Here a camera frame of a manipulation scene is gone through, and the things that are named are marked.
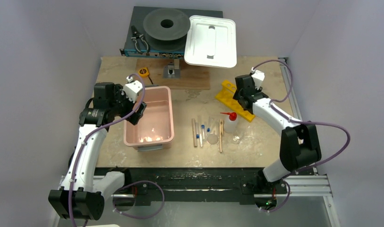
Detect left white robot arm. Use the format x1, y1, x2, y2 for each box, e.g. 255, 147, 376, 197
48, 80, 146, 220

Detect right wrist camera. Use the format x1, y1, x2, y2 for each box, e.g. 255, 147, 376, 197
250, 68, 265, 89

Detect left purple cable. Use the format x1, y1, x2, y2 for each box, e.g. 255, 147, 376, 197
68, 74, 146, 227

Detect clear petri dish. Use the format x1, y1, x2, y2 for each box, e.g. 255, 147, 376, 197
232, 134, 242, 144

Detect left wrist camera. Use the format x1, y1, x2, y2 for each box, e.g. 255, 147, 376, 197
122, 80, 143, 103

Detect red capped wash bottle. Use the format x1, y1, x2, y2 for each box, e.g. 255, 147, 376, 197
221, 112, 238, 133

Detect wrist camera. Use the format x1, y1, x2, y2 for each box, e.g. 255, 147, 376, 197
250, 68, 265, 89
122, 80, 143, 103

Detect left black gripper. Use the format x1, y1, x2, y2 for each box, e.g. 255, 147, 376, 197
109, 84, 145, 124

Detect dark network switch box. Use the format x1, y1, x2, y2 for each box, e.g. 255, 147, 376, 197
119, 6, 223, 59

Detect black handled pliers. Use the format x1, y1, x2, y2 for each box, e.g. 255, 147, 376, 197
131, 26, 150, 54

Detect grey filament spool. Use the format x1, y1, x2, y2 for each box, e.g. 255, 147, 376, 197
143, 8, 190, 52

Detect yellow tape measure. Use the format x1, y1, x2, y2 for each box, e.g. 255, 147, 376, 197
138, 67, 154, 84

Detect pink plastic bin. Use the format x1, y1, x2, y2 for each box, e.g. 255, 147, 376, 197
124, 86, 175, 150

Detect yellow test tube rack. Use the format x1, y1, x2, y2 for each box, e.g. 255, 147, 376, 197
215, 80, 255, 122

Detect white plastic bin lid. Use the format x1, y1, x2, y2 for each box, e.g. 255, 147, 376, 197
184, 15, 237, 68

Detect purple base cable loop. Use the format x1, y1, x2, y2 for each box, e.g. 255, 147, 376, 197
112, 180, 165, 220

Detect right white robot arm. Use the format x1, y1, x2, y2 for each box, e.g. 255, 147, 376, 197
233, 74, 322, 192

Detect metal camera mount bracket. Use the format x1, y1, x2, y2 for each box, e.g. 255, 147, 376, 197
163, 59, 180, 79

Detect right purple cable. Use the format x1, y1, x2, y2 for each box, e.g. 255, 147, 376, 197
250, 59, 351, 180

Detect thick wooden dowel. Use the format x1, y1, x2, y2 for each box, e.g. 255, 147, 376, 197
191, 118, 197, 148

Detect blue capped test tube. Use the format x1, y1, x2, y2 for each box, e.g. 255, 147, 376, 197
195, 122, 200, 140

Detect thin wooden stick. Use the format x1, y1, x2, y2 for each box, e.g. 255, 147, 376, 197
219, 119, 223, 154

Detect grey bin latch handle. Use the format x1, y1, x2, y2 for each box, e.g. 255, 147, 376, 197
137, 144, 163, 152

